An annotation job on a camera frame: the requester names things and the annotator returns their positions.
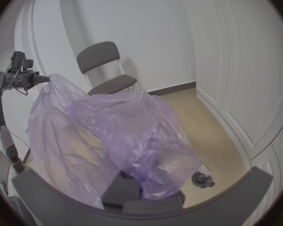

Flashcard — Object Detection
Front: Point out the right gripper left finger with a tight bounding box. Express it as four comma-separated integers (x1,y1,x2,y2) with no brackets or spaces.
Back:
101,172,141,208

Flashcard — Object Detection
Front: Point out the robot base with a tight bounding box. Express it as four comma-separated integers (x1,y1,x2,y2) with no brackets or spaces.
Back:
0,150,42,226

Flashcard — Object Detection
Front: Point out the white wardrobe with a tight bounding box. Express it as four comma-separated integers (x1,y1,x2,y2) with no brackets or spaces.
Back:
175,0,283,197

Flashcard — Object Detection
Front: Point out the crumpled white paper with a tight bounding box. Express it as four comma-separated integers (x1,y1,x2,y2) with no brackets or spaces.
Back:
198,165,213,174

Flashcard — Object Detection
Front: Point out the white chair with grey cushions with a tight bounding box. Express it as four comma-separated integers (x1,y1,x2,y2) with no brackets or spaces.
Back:
76,41,138,96

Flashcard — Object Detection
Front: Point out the purple plastic bag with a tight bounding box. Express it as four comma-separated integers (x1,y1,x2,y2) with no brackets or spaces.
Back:
27,73,203,209

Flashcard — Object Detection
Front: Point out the black plastic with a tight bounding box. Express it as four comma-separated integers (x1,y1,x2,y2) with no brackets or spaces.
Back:
191,171,216,188

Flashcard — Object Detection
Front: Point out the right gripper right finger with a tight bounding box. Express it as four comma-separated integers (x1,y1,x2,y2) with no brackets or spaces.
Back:
123,192,186,213

